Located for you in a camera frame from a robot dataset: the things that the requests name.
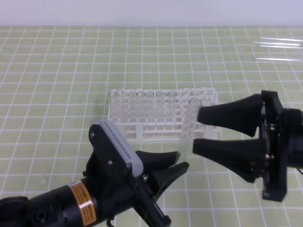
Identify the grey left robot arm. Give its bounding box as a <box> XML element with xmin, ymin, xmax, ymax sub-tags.
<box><xmin>0</xmin><ymin>120</ymin><xmax>189</xmax><ymax>227</ymax></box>

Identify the green grid tablecloth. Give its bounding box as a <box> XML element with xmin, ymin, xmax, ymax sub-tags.
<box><xmin>0</xmin><ymin>26</ymin><xmax>303</xmax><ymax>227</ymax></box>

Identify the clear tube in rack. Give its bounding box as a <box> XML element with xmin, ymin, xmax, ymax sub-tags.
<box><xmin>166</xmin><ymin>91</ymin><xmax>177</xmax><ymax>130</ymax></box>
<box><xmin>116</xmin><ymin>89</ymin><xmax>125</xmax><ymax>123</ymax></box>
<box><xmin>156</xmin><ymin>91</ymin><xmax>164</xmax><ymax>122</ymax></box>

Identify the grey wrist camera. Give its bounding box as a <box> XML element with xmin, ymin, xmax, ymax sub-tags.
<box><xmin>91</xmin><ymin>120</ymin><xmax>143</xmax><ymax>177</ymax></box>

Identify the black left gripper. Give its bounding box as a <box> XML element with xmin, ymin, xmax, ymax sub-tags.
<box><xmin>83</xmin><ymin>125</ymin><xmax>189</xmax><ymax>227</ymax></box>

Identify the clear tube lying far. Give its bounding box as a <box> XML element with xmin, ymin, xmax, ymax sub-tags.
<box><xmin>252</xmin><ymin>42</ymin><xmax>303</xmax><ymax>49</ymax></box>
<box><xmin>255</xmin><ymin>57</ymin><xmax>303</xmax><ymax>62</ymax></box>
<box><xmin>260</xmin><ymin>37</ymin><xmax>303</xmax><ymax>43</ymax></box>

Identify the white test tube rack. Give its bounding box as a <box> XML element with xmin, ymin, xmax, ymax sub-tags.
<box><xmin>107</xmin><ymin>87</ymin><xmax>219</xmax><ymax>142</ymax></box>

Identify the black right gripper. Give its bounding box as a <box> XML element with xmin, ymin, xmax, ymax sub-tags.
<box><xmin>193</xmin><ymin>90</ymin><xmax>303</xmax><ymax>202</ymax></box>

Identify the clear glass test tube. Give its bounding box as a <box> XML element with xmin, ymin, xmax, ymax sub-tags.
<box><xmin>178</xmin><ymin>98</ymin><xmax>202</xmax><ymax>162</ymax></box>

